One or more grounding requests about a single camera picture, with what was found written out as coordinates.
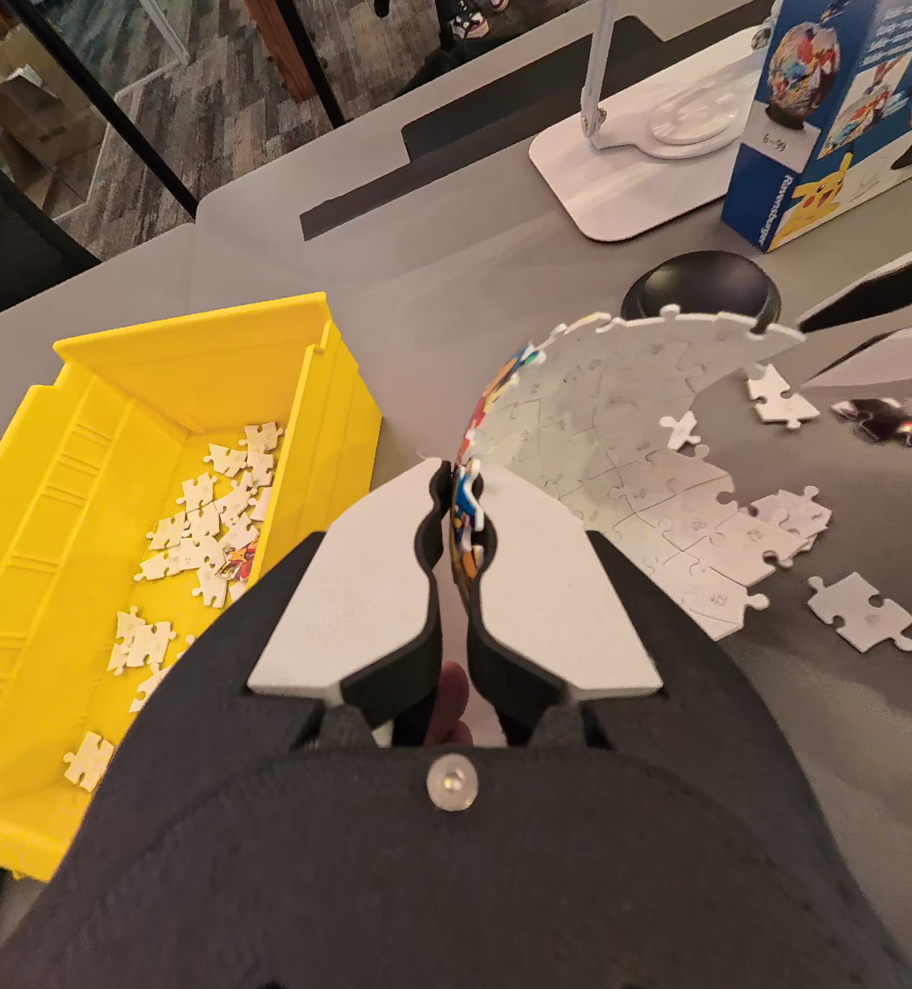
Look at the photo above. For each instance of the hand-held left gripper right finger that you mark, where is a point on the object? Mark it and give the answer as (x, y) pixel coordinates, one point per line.
(556, 595)

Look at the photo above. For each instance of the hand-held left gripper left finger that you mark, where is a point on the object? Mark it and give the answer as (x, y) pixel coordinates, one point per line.
(348, 595)

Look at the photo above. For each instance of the partly assembled puzzle ball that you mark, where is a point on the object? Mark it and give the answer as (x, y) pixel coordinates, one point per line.
(641, 494)

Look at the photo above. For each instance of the white puzzle piece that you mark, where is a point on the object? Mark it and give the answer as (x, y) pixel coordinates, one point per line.
(682, 431)
(858, 610)
(792, 514)
(777, 394)

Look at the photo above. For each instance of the dark printed puzzle piece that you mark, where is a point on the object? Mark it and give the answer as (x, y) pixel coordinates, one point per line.
(881, 421)

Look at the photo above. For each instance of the pile of loose puzzle pieces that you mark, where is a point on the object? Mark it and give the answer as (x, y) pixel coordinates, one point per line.
(201, 533)

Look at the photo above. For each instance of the blue puzzle box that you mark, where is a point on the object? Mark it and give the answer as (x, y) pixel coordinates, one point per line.
(850, 93)

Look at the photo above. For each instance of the black round ball stand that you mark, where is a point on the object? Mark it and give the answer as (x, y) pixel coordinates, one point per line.
(703, 282)

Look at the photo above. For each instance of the person's left hand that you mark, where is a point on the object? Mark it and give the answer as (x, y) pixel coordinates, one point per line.
(448, 703)

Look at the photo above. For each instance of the yellow plastic bin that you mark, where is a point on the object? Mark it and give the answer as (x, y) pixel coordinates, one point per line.
(54, 502)

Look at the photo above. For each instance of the white lamp base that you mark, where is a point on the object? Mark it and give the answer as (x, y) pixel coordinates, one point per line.
(618, 193)

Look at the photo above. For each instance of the wooden table leg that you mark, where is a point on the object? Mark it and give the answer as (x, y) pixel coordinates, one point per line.
(282, 46)

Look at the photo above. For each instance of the cardboard box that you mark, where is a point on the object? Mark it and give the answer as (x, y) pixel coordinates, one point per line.
(46, 100)

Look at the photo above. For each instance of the black partition frame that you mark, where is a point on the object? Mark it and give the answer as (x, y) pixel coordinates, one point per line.
(108, 108)

